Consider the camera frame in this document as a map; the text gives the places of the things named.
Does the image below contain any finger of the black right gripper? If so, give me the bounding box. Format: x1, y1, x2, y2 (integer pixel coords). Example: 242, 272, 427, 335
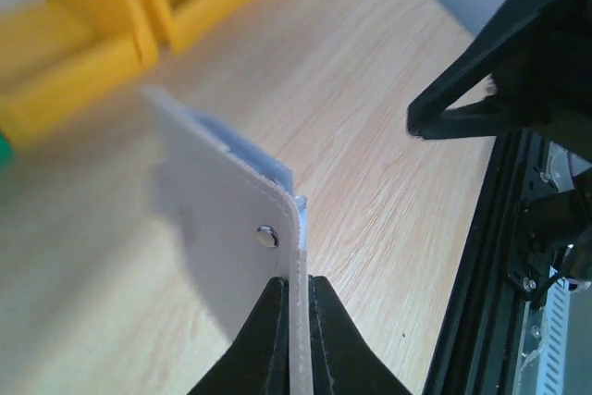
413, 100, 513, 140
407, 0, 556, 136

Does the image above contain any green storage bin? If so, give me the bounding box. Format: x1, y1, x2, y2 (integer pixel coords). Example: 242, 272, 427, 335
0, 131, 16, 169

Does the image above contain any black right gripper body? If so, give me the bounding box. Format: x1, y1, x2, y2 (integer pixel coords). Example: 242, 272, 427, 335
485, 0, 591, 159

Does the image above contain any beige leather card holder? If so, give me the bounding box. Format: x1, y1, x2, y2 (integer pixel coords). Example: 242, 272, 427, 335
142, 86, 314, 394

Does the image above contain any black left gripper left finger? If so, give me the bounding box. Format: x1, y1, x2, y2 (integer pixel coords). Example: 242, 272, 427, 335
190, 277, 290, 395

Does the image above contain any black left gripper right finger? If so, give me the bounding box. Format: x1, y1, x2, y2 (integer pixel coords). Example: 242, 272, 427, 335
308, 276, 409, 395

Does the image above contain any white slotted cable duct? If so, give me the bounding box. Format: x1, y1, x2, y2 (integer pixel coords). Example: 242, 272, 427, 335
536, 279, 591, 395

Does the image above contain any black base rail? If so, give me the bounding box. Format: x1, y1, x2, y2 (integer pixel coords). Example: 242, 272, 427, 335
423, 129, 592, 395

